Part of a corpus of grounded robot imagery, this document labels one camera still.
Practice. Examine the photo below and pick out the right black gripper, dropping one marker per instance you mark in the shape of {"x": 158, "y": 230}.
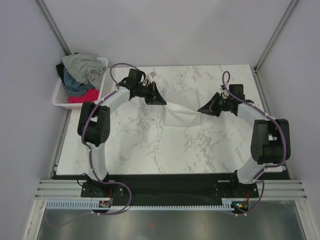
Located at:
{"x": 210, "y": 108}

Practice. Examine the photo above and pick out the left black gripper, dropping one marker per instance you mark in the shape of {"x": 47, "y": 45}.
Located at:
{"x": 156, "y": 99}

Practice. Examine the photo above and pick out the white t shirt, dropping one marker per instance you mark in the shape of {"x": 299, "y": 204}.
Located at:
{"x": 181, "y": 109}

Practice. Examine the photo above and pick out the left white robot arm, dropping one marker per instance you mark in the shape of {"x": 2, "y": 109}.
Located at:
{"x": 94, "y": 126}

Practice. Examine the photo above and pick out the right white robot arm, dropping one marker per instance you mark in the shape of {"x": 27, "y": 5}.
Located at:
{"x": 270, "y": 143}

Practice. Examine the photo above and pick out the red t shirt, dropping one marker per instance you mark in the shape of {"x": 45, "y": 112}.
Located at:
{"x": 91, "y": 95}

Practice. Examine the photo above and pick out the grey t shirt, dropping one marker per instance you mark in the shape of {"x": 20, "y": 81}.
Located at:
{"x": 85, "y": 69}

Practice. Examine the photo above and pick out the teal t shirt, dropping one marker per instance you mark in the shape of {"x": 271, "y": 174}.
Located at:
{"x": 73, "y": 87}

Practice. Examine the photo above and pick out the black t shirt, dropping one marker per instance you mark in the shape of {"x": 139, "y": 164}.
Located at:
{"x": 71, "y": 63}

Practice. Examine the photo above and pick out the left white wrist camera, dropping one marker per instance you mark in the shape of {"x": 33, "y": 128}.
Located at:
{"x": 152, "y": 75}

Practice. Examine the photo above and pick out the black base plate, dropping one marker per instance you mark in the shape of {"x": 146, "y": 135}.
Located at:
{"x": 174, "y": 189}

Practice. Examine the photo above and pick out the aluminium front rail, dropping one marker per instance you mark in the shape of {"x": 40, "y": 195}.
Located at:
{"x": 274, "y": 190}

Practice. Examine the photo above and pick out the white slotted cable duct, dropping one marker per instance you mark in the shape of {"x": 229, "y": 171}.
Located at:
{"x": 99, "y": 205}

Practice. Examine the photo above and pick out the right aluminium frame post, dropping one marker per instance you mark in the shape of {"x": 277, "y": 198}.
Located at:
{"x": 276, "y": 33}

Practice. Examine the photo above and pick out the aluminium frame post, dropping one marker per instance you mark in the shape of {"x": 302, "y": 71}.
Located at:
{"x": 53, "y": 26}
{"x": 276, "y": 33}

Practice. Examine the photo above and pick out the left aluminium frame post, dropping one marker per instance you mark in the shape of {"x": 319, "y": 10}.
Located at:
{"x": 53, "y": 26}

